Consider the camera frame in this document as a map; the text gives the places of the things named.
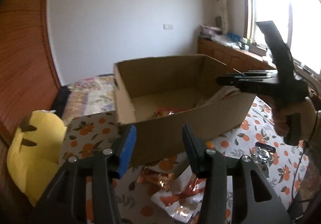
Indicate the person's right hand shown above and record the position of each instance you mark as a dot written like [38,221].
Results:
[301,111]

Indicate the wooden low cabinet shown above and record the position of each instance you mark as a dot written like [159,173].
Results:
[225,53]

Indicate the pink white paper stack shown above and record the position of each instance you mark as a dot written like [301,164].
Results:
[210,31]

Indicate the wood-framed window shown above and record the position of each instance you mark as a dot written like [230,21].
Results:
[270,3]

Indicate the dark blue blanket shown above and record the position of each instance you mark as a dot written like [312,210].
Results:
[60,101]

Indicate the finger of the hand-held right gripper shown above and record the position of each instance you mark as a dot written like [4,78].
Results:
[255,73]
[240,83]

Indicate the silver black snack packet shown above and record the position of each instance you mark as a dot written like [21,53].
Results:
[263,155]

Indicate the wooden louvered wardrobe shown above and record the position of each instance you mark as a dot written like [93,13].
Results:
[22,51]

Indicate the white wall socket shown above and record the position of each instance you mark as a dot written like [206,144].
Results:
[168,26]

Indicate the orange fruit print sheet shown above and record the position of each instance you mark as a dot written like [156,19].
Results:
[255,128]

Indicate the orange foil snack packet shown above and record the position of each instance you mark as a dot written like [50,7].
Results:
[158,178]

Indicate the brown cardboard box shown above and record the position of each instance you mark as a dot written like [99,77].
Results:
[175,128]

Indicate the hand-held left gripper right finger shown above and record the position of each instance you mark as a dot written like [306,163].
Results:
[194,153]

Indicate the person's right forearm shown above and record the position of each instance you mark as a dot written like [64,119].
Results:
[313,163]

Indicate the yellow plush pillow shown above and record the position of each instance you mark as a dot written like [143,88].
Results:
[35,158]

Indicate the white red foil snack packet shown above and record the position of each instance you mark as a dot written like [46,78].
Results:
[180,201]

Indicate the floral quilt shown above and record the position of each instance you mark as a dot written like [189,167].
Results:
[87,91]

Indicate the red yellow snack packet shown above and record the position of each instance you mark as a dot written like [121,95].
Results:
[165,112]

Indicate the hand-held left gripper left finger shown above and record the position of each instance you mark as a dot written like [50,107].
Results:
[126,153]

